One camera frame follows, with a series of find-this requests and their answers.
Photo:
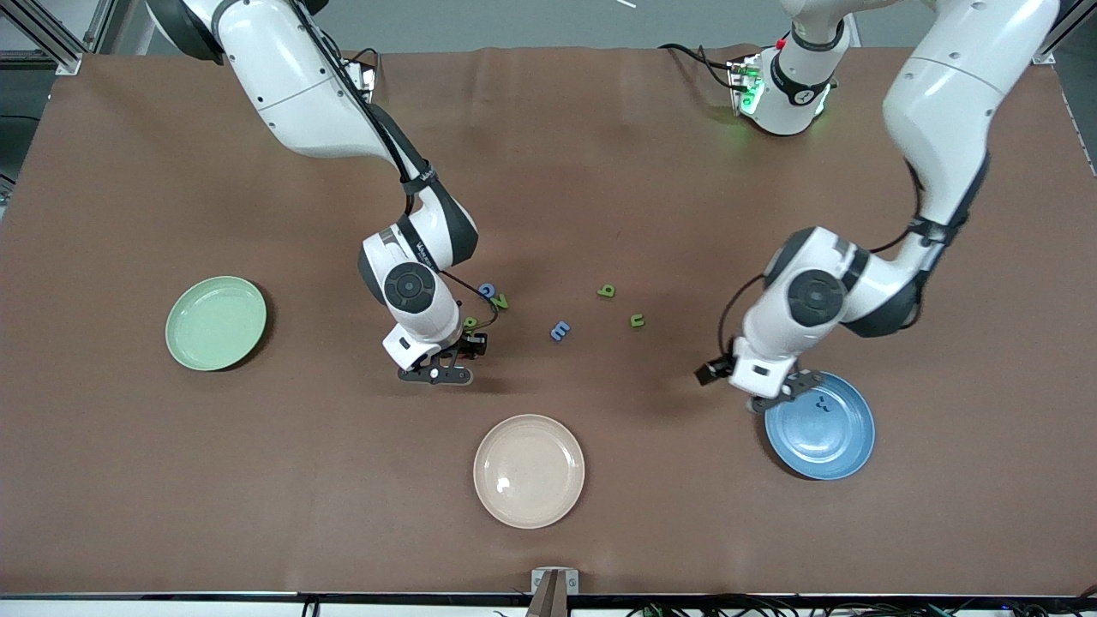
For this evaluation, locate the green foam letter a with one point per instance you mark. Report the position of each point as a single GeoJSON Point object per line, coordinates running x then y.
{"type": "Point", "coordinates": [611, 291]}

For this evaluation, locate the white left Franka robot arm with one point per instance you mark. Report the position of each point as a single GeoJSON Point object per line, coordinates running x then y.
{"type": "Point", "coordinates": [951, 94]}

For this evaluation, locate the brown table cover sheet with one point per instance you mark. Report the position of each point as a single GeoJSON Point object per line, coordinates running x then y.
{"type": "Point", "coordinates": [600, 214]}

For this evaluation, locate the metal camera pole bracket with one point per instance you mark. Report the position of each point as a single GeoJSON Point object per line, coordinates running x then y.
{"type": "Point", "coordinates": [540, 581]}

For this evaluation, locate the blue foam letter x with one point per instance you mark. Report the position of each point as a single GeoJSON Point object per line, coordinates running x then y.
{"type": "Point", "coordinates": [824, 405]}

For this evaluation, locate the green foam letter N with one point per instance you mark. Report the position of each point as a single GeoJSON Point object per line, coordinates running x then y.
{"type": "Point", "coordinates": [498, 303]}

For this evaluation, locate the green round plate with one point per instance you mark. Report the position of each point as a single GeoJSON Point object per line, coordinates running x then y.
{"type": "Point", "coordinates": [214, 324]}

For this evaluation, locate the silver aluminium frame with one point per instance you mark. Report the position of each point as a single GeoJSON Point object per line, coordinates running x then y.
{"type": "Point", "coordinates": [1047, 53]}
{"type": "Point", "coordinates": [67, 62]}

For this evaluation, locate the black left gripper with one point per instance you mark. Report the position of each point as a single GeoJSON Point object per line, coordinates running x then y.
{"type": "Point", "coordinates": [714, 370]}

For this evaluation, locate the blue foam letter G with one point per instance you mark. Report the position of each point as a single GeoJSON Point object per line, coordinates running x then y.
{"type": "Point", "coordinates": [482, 291]}

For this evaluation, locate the blue foam letter m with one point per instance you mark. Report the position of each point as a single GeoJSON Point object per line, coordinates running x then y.
{"type": "Point", "coordinates": [560, 331]}

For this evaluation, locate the green foam letter B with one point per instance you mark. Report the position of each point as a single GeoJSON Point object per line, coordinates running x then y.
{"type": "Point", "coordinates": [470, 323]}

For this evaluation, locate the beige round plate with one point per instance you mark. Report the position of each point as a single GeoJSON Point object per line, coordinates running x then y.
{"type": "Point", "coordinates": [529, 471]}

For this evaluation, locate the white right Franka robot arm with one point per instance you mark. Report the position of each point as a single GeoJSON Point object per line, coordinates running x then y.
{"type": "Point", "coordinates": [283, 86]}

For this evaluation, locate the blue round plate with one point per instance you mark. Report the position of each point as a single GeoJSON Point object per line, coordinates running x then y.
{"type": "Point", "coordinates": [823, 446]}

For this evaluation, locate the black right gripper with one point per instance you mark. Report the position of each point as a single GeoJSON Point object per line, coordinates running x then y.
{"type": "Point", "coordinates": [470, 345]}

